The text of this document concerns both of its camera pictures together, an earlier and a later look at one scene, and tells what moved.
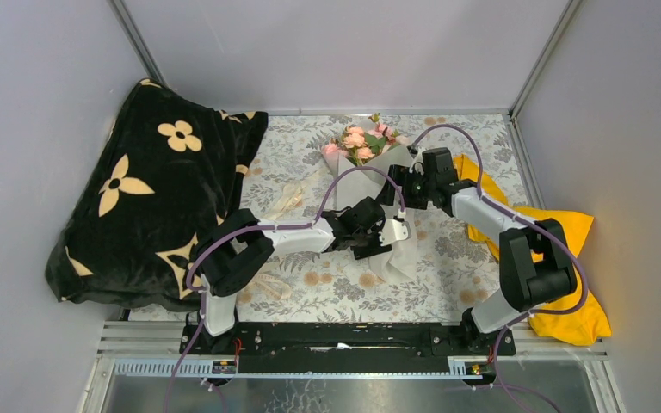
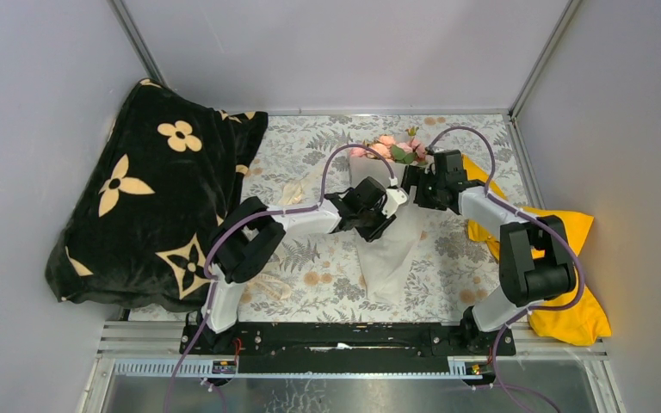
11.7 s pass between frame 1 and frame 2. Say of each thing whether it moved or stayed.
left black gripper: moved
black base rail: stayed
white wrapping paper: moved
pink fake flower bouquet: moved
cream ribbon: stayed
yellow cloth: stayed
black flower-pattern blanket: stayed
